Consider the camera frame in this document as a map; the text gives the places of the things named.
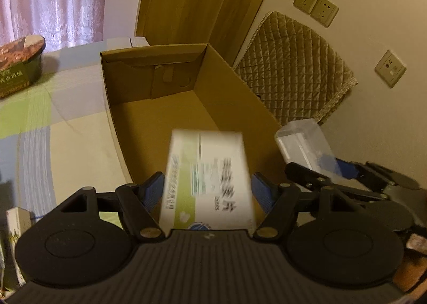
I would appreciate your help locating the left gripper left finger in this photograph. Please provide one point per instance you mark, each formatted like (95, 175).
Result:
(136, 202)

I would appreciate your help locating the white remote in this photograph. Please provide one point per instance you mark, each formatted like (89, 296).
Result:
(303, 142)

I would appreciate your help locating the double wall socket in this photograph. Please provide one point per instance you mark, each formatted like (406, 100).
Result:
(323, 11)

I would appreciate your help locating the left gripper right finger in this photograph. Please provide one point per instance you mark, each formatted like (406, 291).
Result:
(279, 203)

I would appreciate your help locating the white green medicine box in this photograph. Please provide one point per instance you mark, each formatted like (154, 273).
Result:
(207, 183)

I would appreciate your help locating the single wall socket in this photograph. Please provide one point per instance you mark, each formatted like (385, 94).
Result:
(390, 68)

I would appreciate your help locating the right instant noodle bowl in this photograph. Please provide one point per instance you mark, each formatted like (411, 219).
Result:
(21, 64)

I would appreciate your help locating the white blue medicine box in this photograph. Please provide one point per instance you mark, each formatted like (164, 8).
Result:
(18, 221)

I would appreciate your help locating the quilted chair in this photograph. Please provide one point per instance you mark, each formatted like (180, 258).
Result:
(294, 71)

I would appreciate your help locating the cardboard box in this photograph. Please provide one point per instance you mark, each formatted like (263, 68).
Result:
(156, 89)

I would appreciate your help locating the checked tablecloth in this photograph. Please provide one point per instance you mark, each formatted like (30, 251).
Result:
(57, 136)

